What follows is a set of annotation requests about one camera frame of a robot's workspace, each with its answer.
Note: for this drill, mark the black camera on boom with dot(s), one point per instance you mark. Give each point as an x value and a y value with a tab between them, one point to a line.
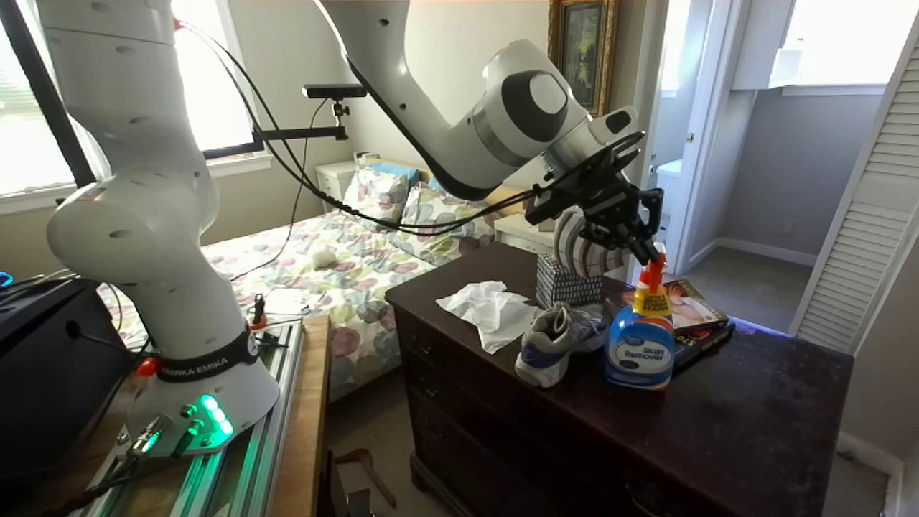
333	90

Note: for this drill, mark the wooden headboard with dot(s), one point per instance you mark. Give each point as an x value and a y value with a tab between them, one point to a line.
505	198

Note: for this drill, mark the black control box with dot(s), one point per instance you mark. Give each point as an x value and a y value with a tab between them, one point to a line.
47	382

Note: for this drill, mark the black camera boom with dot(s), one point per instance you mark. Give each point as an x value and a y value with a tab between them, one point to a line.
287	133

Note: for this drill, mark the dark wooden dresser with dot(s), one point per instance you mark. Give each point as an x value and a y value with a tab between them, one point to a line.
728	420

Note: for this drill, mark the grey and white sneaker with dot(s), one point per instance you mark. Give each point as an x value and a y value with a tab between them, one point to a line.
550	346

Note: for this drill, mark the large floral pillow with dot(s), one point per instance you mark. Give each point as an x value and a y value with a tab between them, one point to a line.
445	232

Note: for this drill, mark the crumpled white tissue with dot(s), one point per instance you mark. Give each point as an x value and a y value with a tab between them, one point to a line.
488	310

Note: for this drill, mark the glossy book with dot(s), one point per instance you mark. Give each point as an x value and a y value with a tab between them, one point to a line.
690	316

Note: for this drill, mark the small floral pillow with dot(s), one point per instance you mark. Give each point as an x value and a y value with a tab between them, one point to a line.
376	191

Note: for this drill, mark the aluminium mounting rail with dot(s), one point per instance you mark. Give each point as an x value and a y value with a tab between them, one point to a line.
259	448

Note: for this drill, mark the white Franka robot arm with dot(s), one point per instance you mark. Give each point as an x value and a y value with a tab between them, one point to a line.
143	239

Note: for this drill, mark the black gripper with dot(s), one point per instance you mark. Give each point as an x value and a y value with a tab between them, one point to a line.
603	205

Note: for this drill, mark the gold framed picture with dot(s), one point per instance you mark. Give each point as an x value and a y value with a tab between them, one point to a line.
578	37

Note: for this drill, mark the white open door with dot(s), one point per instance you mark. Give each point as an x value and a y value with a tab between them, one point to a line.
703	133

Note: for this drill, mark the spray bottle with orange nozzle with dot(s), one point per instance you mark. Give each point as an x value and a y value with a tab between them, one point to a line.
637	346

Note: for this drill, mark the white nightstand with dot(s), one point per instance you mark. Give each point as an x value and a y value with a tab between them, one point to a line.
333	178

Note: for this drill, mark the white louvered closet door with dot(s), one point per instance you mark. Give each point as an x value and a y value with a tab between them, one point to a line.
865	219

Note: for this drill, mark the bed with floral bedspread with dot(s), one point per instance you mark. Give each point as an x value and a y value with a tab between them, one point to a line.
326	268

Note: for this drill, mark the cardboard piece on floor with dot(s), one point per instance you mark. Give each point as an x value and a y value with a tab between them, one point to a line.
357	482

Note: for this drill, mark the bright window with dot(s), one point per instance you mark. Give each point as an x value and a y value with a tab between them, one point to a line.
216	87

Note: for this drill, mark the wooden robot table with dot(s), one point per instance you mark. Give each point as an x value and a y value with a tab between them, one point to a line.
304	420

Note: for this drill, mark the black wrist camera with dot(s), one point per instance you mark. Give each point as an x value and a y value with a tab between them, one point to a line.
547	205

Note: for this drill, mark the grey patterned box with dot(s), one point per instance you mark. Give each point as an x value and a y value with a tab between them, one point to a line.
562	284

